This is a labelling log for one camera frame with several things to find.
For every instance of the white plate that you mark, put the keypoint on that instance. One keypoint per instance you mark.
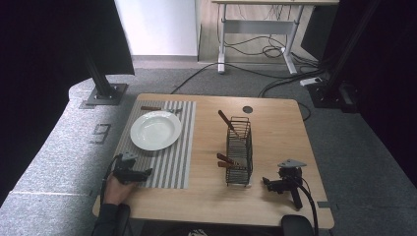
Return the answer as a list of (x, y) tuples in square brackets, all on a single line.
[(155, 130)]

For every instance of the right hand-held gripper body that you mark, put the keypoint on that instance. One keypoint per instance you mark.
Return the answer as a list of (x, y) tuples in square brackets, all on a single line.
[(290, 177)]

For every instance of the black metal stand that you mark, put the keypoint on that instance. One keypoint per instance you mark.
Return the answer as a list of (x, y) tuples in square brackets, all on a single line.
[(337, 82), (105, 85)]

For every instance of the white-legged desk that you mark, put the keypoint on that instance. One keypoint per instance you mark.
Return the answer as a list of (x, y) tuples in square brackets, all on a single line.
[(262, 27)]

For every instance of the white power strip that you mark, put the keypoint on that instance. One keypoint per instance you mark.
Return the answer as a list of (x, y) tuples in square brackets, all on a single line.
[(311, 81)]

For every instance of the person's left hand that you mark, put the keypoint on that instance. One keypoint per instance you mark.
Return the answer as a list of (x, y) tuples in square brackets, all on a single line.
[(118, 191)]

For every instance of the grey tape piece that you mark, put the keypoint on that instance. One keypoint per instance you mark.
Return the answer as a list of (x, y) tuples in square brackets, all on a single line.
[(323, 204)]

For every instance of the grey floor outlet cover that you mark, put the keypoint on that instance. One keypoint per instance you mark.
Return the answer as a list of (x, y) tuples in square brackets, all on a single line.
[(100, 133)]

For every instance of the black curtain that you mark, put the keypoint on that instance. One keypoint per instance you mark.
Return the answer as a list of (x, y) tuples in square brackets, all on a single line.
[(393, 82), (49, 65)]

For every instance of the dark round table grommet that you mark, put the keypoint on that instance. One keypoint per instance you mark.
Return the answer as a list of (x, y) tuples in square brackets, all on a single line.
[(248, 109)]

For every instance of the grey striped placemat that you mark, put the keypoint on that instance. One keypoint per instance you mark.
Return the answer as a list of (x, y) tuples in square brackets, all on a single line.
[(178, 157)]

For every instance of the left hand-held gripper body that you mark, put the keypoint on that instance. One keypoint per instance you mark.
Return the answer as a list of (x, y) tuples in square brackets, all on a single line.
[(126, 170)]

